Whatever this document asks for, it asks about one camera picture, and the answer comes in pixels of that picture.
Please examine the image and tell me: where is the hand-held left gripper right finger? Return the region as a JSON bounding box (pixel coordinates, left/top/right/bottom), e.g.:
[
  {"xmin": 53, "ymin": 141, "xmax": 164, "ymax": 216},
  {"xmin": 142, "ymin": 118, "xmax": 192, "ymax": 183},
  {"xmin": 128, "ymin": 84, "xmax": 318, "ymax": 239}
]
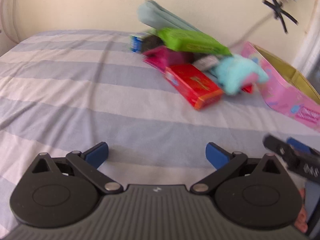
[{"xmin": 190, "ymin": 142, "xmax": 284, "ymax": 194}]

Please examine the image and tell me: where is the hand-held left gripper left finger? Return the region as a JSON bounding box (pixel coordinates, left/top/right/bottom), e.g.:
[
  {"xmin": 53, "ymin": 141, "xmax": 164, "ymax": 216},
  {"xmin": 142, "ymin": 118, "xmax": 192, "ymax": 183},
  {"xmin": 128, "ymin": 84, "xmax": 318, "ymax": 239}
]
[{"xmin": 32, "ymin": 142, "xmax": 123, "ymax": 195}]

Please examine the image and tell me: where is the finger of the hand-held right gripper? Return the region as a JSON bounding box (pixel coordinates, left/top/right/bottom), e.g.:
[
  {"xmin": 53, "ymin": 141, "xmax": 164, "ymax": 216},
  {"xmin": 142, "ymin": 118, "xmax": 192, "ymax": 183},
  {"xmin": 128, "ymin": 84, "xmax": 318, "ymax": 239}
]
[
  {"xmin": 286, "ymin": 137, "xmax": 320, "ymax": 155},
  {"xmin": 263, "ymin": 134, "xmax": 300, "ymax": 168}
]

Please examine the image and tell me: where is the magenta wallet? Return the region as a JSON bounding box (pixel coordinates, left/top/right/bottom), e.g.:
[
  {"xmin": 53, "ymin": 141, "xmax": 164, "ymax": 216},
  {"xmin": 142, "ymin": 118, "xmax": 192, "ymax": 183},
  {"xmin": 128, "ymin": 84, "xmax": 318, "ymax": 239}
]
[{"xmin": 143, "ymin": 46, "xmax": 194, "ymax": 73}]

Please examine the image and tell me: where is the person's clothing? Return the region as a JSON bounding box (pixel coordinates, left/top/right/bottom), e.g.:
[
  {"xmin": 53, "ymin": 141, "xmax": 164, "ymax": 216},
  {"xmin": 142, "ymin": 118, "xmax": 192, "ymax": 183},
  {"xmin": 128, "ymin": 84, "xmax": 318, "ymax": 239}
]
[{"xmin": 298, "ymin": 180, "xmax": 320, "ymax": 236}]

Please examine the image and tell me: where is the pink cardboard box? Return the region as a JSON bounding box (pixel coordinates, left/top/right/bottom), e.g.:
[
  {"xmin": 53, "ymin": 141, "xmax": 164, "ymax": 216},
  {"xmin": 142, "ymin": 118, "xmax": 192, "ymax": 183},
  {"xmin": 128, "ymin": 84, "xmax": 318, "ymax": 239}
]
[{"xmin": 239, "ymin": 41, "xmax": 320, "ymax": 132}]

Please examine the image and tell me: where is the striped bed sheet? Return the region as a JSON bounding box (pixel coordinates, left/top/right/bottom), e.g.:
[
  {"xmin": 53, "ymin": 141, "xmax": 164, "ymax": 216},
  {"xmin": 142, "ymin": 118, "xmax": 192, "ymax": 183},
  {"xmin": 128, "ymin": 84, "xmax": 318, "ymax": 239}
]
[{"xmin": 0, "ymin": 29, "xmax": 320, "ymax": 232}]

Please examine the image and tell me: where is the red box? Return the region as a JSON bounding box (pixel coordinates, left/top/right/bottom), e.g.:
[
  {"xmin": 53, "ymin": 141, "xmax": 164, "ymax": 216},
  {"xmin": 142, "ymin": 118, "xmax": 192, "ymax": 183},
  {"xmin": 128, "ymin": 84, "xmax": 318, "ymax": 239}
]
[{"xmin": 164, "ymin": 64, "xmax": 224, "ymax": 111}]

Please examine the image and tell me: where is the cyan plush toy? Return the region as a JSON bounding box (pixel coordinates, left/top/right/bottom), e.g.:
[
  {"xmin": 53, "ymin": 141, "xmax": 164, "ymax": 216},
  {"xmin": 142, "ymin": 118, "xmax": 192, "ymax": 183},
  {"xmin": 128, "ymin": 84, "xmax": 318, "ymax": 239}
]
[{"xmin": 212, "ymin": 54, "xmax": 270, "ymax": 96}]

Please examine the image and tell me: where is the small grey packet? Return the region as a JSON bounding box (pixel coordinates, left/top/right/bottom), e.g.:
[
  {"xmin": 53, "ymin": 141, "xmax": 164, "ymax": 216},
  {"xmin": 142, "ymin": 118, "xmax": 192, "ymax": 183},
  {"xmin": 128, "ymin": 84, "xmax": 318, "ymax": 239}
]
[{"xmin": 194, "ymin": 56, "xmax": 219, "ymax": 71}]

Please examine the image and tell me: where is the small green blue carton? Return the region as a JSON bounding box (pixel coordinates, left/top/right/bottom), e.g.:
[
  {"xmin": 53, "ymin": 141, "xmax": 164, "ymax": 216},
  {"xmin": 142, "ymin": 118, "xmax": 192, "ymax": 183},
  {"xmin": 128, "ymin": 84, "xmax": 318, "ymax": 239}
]
[{"xmin": 129, "ymin": 32, "xmax": 149, "ymax": 53}]

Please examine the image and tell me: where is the bright green box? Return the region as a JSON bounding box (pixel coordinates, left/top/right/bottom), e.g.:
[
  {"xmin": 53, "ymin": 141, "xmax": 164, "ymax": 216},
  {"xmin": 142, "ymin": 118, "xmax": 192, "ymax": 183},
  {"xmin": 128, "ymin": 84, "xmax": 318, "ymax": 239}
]
[{"xmin": 156, "ymin": 27, "xmax": 233, "ymax": 56}]

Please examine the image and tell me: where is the black pouch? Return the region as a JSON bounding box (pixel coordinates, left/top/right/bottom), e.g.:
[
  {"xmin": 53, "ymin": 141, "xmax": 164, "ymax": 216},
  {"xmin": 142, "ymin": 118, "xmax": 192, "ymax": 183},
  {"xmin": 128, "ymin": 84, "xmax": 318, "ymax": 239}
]
[{"xmin": 142, "ymin": 35, "xmax": 164, "ymax": 53}]

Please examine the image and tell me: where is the black tape cross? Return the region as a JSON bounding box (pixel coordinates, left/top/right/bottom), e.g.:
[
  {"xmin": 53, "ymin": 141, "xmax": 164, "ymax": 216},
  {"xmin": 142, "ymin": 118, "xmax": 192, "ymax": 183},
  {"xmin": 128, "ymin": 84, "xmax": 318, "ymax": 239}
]
[{"xmin": 262, "ymin": 0, "xmax": 300, "ymax": 33}]

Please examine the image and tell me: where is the light teal pencil case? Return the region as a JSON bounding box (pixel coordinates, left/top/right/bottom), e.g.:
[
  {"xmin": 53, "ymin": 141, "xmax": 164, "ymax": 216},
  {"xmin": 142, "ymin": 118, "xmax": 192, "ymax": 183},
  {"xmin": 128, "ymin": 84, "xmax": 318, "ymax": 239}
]
[{"xmin": 137, "ymin": 0, "xmax": 202, "ymax": 33}]

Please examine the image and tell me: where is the grey wall cable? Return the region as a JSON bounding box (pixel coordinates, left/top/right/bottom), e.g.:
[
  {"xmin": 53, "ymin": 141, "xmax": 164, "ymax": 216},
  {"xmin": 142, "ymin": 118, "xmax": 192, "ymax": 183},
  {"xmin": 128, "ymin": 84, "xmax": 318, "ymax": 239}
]
[{"xmin": 229, "ymin": 12, "xmax": 273, "ymax": 48}]

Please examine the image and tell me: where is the white wall pipe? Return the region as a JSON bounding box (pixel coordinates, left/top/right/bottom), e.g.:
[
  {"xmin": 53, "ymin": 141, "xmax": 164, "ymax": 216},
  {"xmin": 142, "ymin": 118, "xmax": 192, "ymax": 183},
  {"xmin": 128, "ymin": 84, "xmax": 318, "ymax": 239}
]
[{"xmin": 0, "ymin": 0, "xmax": 20, "ymax": 43}]

